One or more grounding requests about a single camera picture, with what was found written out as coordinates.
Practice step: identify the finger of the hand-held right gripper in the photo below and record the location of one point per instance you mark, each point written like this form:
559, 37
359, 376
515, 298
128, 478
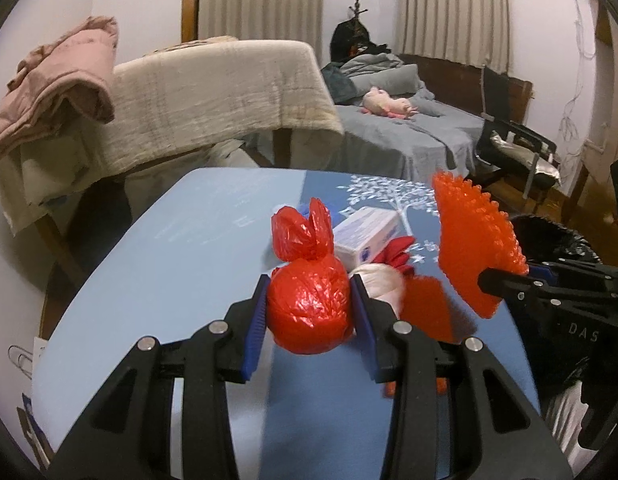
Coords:
509, 285
579, 271

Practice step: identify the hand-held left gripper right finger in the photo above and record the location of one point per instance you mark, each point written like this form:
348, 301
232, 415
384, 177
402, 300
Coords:
364, 330

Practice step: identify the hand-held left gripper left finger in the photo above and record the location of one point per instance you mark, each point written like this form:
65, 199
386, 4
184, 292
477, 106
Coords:
254, 340

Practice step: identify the black lined trash bin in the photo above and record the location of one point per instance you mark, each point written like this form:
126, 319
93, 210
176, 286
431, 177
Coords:
549, 235

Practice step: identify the red plastic bag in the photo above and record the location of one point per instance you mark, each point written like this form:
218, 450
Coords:
309, 310

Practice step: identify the orange foam net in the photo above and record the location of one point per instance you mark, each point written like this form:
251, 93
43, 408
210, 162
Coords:
429, 310
469, 240

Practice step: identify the red plastic piece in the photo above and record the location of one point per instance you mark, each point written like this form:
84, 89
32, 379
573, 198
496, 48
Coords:
396, 255

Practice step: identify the white cardboard box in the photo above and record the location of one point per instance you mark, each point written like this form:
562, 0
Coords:
364, 235

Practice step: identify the blue plastic bag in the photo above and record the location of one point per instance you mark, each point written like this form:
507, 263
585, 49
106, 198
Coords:
333, 210

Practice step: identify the silver cushion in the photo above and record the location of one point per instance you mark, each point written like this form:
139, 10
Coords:
544, 167

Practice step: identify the bed with grey sheet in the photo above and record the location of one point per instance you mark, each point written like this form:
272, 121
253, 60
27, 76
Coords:
389, 135

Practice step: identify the black chair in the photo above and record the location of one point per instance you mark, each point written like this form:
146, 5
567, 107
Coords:
494, 90

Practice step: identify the wooden headboard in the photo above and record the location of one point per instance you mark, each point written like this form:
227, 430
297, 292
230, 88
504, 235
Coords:
454, 77

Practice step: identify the pink plush toy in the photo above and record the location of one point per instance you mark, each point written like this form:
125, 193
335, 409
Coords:
389, 102

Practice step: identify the wooden wardrobe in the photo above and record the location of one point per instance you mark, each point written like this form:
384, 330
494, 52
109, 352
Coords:
604, 35

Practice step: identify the grey duvet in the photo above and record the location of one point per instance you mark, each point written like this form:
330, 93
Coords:
389, 72

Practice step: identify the dark clothes heap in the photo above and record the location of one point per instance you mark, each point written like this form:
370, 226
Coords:
339, 85

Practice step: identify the beige quilt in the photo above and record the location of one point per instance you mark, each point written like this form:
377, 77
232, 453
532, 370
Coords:
214, 90

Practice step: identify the dark coat rack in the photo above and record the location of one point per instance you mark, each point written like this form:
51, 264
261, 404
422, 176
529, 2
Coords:
351, 35

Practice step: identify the pile of folded clothes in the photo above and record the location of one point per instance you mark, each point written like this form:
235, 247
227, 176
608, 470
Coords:
199, 44

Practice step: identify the pink padded jacket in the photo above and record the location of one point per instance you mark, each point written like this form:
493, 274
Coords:
64, 75

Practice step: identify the wooden window frame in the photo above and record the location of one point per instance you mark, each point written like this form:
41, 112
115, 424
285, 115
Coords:
190, 0

